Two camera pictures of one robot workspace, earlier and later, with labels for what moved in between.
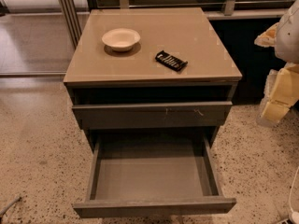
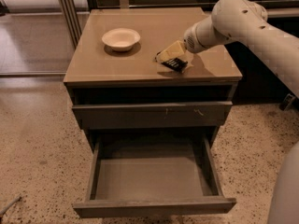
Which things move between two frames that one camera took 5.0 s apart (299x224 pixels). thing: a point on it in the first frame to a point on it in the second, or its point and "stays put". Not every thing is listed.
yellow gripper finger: [275, 111] to [175, 50]
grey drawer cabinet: [149, 69] stays put
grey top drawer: [152, 115] stays put
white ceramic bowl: [121, 39] stays put
